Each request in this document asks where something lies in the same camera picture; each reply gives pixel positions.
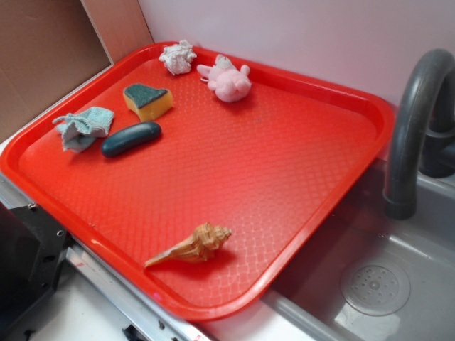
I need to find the round sink drain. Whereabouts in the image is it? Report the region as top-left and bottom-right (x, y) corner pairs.
(340, 258), (411, 317)

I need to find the light blue knitted cloth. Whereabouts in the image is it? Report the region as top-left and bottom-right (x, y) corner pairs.
(53, 107), (114, 153)

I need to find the red plastic tray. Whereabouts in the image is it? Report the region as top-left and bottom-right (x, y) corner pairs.
(1, 44), (395, 321)

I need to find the grey curved faucet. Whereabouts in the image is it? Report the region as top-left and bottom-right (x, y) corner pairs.
(383, 49), (454, 220)

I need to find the pink plush toy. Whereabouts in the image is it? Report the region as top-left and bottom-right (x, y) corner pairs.
(196, 54), (252, 103)

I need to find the yellow sponge with green top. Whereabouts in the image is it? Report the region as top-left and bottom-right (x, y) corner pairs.
(123, 83), (173, 122)

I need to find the dark green oval soap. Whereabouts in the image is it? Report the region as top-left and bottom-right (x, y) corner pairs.
(101, 121), (162, 158)

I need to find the brown cardboard panel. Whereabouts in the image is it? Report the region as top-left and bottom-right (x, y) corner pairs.
(1, 1), (153, 141)

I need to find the white crumpled cloth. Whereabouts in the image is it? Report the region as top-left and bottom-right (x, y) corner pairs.
(159, 40), (197, 75)

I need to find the tan conch seashell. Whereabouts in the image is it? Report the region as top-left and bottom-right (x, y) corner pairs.
(144, 222), (232, 267)

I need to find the grey plastic sink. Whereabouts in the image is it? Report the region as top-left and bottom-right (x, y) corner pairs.
(263, 161), (454, 340)

